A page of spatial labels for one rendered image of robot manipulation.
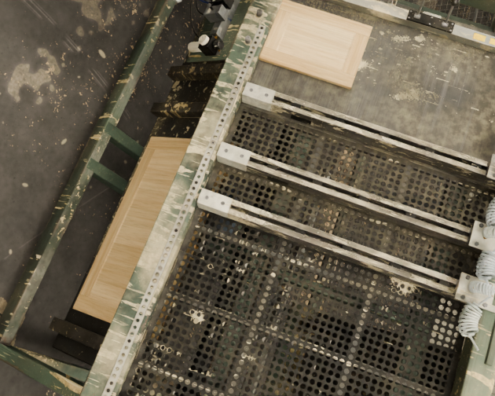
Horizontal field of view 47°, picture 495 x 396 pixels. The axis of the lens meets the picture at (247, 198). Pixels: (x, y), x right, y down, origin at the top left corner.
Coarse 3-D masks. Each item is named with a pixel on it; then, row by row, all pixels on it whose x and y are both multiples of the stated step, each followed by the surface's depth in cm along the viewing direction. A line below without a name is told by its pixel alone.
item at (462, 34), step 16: (336, 0) 250; (352, 0) 248; (368, 0) 248; (384, 16) 248; (400, 16) 245; (432, 32) 246; (448, 32) 243; (464, 32) 243; (480, 32) 243; (480, 48) 245
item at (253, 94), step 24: (264, 96) 231; (288, 96) 231; (312, 120) 230; (336, 120) 228; (360, 120) 227; (384, 144) 226; (408, 144) 228; (432, 144) 224; (456, 168) 223; (480, 168) 222
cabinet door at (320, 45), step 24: (288, 24) 247; (312, 24) 247; (336, 24) 247; (360, 24) 247; (264, 48) 243; (288, 48) 244; (312, 48) 244; (336, 48) 244; (360, 48) 243; (312, 72) 240; (336, 72) 240
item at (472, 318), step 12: (492, 204) 204; (492, 216) 202; (492, 252) 198; (480, 264) 197; (492, 264) 196; (480, 276) 199; (492, 276) 197; (480, 312) 192; (468, 336) 190; (492, 336) 184; (492, 348) 183; (492, 360) 182
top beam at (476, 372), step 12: (492, 312) 202; (480, 324) 201; (492, 324) 201; (480, 336) 199; (468, 348) 201; (480, 348) 198; (468, 360) 198; (480, 360) 197; (456, 372) 204; (468, 372) 196; (480, 372) 196; (492, 372) 196; (456, 384) 200; (468, 384) 195; (480, 384) 195; (492, 384) 195
